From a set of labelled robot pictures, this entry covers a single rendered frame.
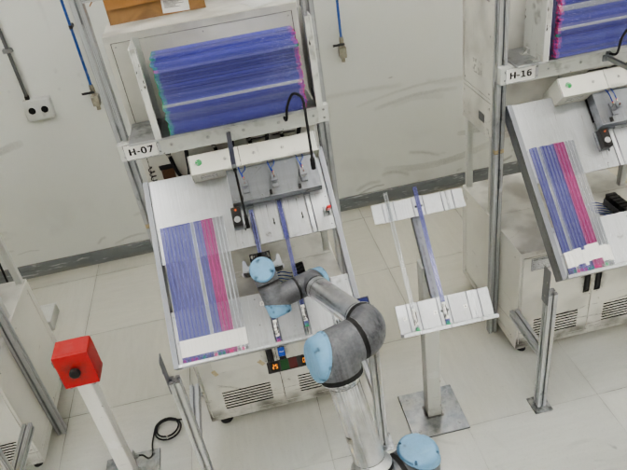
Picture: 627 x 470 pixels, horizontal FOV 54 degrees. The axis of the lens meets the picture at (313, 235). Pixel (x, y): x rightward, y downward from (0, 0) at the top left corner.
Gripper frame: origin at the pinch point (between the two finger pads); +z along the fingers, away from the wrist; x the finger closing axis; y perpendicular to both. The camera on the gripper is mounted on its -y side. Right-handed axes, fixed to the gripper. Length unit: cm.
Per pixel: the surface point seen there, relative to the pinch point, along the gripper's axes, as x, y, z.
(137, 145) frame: 34, 53, -1
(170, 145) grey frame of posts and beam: 23, 52, 4
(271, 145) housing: -13.0, 45.4, 8.8
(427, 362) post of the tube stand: -57, -52, 26
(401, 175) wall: -104, 35, 192
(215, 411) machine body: 35, -59, 57
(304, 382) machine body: -7, -55, 54
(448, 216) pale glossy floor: -123, 1, 172
